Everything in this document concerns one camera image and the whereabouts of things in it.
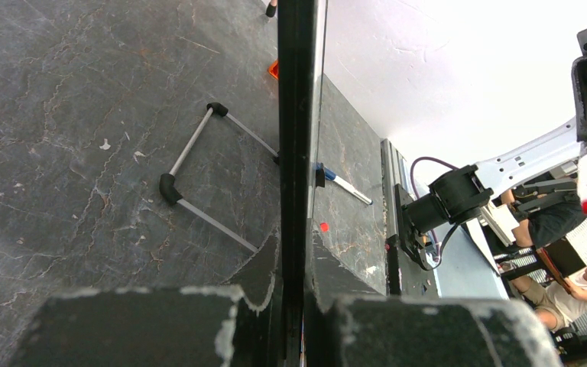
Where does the seated person white shirt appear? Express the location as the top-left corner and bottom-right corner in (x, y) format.
(495, 187), (587, 333)

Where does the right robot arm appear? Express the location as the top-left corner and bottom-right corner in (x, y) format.
(396, 29), (587, 271)

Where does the pink tripod stand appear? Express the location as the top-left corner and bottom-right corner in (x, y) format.
(265, 0), (277, 18)

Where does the blue whiteboard marker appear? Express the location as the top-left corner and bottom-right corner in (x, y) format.
(322, 167), (373, 206)

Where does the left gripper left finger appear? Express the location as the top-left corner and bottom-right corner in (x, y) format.
(227, 226), (281, 313)

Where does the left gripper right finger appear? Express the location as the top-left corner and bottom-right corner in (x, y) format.
(306, 230), (384, 314)

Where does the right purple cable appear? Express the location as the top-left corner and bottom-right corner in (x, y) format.
(408, 156), (459, 265)

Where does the white whiteboard black frame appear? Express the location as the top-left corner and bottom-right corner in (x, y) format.
(159, 0), (330, 367)

